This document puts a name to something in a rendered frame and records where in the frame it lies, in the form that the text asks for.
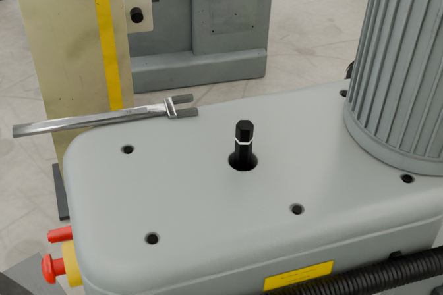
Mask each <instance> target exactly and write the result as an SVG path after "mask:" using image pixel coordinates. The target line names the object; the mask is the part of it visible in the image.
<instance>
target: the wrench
mask: <svg viewBox="0 0 443 295"><path fill-rule="evenodd" d="M192 101H194V97H193V94H185V95H176V96H171V97H167V98H164V99H163V103H158V104H153V105H145V106H140V107H131V108H127V109H118V110H114V111H105V112H100V113H92V114H87V115H79V116H73V117H65V118H60V119H52V120H47V121H39V122H31V123H26V124H17V125H13V126H12V136H13V138H20V137H25V136H33V135H38V134H46V133H50V132H58V131H64V130H72V129H76V128H84V127H89V126H97V125H102V124H110V123H115V122H123V121H131V120H136V119H144V118H149V117H157V116H162V115H166V114H167V116H168V119H176V118H178V119H180V118H184V117H192V116H197V115H198V109H197V107H191V108H186V109H178V110H175V107H174V105H176V104H181V103H189V102H192Z"/></svg>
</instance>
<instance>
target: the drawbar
mask: <svg viewBox="0 0 443 295"><path fill-rule="evenodd" d="M253 132H254V124H253V123H252V122H251V121H250V120H240V121H239V122H238V123H237V124H236V128H235V137H236V139H237V140H238V141H239V142H246V143H249V142H250V141H251V140H252V138H253ZM251 156H252V141H251V143H250V144H239V143H238V142H237V141H236V140H235V154H234V167H233V168H234V169H235V170H238V171H250V170H251Z"/></svg>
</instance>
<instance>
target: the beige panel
mask: <svg viewBox="0 0 443 295"><path fill-rule="evenodd" d="M18 3H19V6H20V11H21V14H22V19H23V22H24V27H25V30H26V35H27V38H28V43H29V46H30V50H31V54H32V59H33V62H34V67H35V70H36V75H37V78H38V83H39V86H40V91H41V94H42V99H43V102H44V107H45V112H46V115H47V119H48V120H52V119H60V118H65V117H73V116H79V115H87V114H92V113H100V112H105V111H114V110H118V109H127V108H131V107H135V105H134V93H133V81H132V74H131V62H130V56H129V44H128V37H127V25H126V19H125V7H124V0H18ZM93 127H95V126H89V127H84V128H76V129H72V130H64V131H58V132H51V136H52V139H53V144H54V147H55V152H56V155H57V160H58V163H54V164H52V168H53V177H54V183H55V192H56V197H57V206H58V212H59V219H60V221H64V220H67V219H70V216H69V208H68V203H67V195H66V190H65V182H64V177H63V157H64V154H65V152H66V150H67V148H68V146H69V144H70V143H71V142H72V141H73V140H74V139H75V138H76V137H77V136H78V135H79V134H81V133H83V132H84V131H86V130H88V129H90V128H93Z"/></svg>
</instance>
